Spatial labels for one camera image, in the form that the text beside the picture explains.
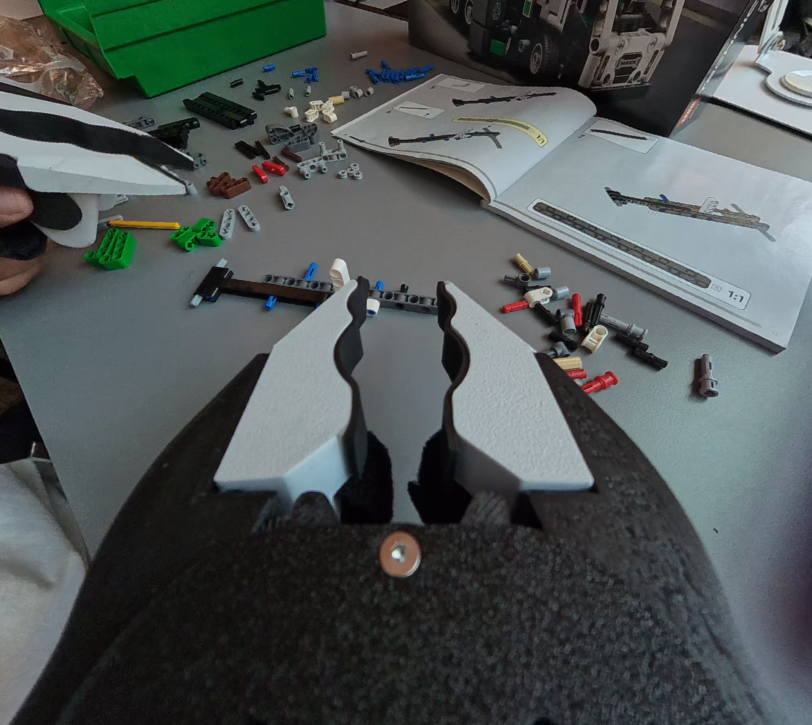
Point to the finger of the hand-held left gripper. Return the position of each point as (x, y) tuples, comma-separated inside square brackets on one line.
[(95, 173), (57, 109)]

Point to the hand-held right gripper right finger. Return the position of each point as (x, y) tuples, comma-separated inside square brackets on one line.
[(514, 414)]

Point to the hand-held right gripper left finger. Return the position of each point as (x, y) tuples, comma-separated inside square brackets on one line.
[(298, 408)]

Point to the long lego beam subassembly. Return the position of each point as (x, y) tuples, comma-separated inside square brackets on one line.
[(285, 287)]

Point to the yellow lego axle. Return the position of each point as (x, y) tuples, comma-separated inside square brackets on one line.
[(143, 225)]

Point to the pile of black lego beams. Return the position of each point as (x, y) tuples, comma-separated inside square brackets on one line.
[(174, 132)]

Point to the small green lego connector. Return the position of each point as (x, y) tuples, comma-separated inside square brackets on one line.
[(209, 239), (204, 225), (182, 238)]

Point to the pile of mixed lego pins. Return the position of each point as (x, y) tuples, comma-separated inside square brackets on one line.
[(571, 325)]

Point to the dark red lego piece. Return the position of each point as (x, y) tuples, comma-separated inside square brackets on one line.
[(239, 185), (219, 184)]

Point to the black lego axle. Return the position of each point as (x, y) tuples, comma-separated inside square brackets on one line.
[(244, 147), (261, 149)]

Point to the cluster of black lego pins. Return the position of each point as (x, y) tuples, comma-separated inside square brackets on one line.
[(263, 89)]

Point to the grey lego axle connector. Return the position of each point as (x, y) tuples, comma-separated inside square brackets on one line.
[(286, 198)]

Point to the single grey lego pin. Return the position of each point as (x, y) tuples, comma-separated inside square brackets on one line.
[(706, 376)]

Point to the brown lego axle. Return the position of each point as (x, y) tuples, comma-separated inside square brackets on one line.
[(293, 154)]

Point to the cluster of cream lego connectors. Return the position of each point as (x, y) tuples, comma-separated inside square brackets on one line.
[(317, 111)]

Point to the pile of blue lego pins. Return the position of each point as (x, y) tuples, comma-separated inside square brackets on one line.
[(396, 73)]

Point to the person's left hand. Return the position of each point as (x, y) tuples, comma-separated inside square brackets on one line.
[(16, 208)]

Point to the crumpled plastic bag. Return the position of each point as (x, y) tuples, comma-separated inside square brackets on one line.
[(44, 62)]

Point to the stack of long dark beams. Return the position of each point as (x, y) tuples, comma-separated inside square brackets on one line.
[(219, 108)]

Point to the light grey thin liftarm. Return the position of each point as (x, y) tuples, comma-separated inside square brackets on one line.
[(249, 218), (227, 224)]

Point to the dark grey bent liftarm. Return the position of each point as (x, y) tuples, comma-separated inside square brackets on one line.
[(278, 133), (304, 135)]

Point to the open instruction booklet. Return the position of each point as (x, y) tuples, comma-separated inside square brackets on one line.
[(634, 211)]

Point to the person's white clothing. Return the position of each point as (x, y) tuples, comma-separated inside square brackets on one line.
[(32, 547)]

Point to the white sign stand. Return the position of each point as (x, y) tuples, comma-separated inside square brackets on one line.
[(786, 84)]

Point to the green lego beam frame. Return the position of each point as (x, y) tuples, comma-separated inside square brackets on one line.
[(111, 249)]

